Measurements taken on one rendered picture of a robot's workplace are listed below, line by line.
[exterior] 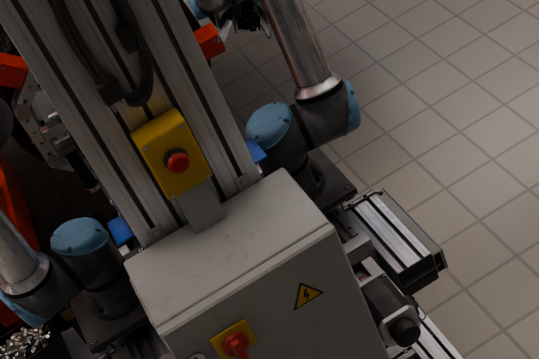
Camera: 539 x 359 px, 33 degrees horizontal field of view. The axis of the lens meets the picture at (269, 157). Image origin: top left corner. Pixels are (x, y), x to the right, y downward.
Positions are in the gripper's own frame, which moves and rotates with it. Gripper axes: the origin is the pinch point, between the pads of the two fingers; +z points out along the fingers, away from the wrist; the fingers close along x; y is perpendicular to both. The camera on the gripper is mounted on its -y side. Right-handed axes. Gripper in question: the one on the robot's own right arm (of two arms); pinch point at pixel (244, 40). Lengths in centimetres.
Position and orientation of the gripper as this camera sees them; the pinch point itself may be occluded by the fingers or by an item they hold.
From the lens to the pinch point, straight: 269.6
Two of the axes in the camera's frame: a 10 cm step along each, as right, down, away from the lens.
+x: 9.8, -1.2, 1.3
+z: -0.1, 6.9, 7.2
